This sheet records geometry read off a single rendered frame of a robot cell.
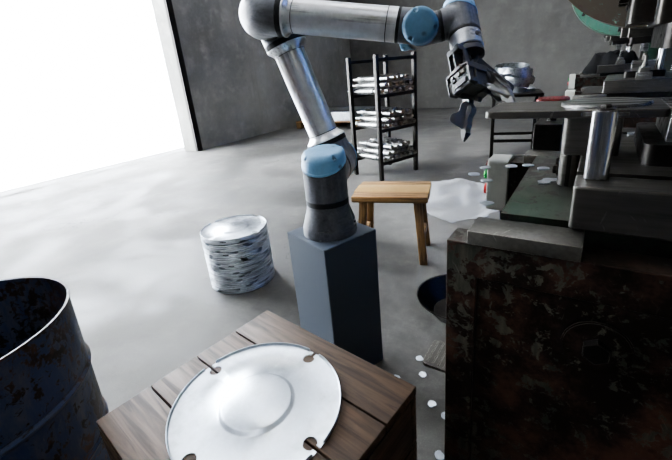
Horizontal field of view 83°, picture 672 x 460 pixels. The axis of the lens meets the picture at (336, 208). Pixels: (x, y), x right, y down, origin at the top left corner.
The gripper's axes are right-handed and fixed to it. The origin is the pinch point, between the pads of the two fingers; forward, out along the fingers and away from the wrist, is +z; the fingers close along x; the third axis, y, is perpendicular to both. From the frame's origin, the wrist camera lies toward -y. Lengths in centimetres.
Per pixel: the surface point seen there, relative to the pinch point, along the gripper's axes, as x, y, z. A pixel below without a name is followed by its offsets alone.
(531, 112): 18.1, 11.9, 9.3
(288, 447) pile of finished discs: -9, 46, 57
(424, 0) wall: -353, -335, -515
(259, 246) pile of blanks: -106, 26, 5
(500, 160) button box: -6.6, -9.4, 3.7
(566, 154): 17.9, 5.2, 15.7
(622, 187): 28.8, 14.4, 26.7
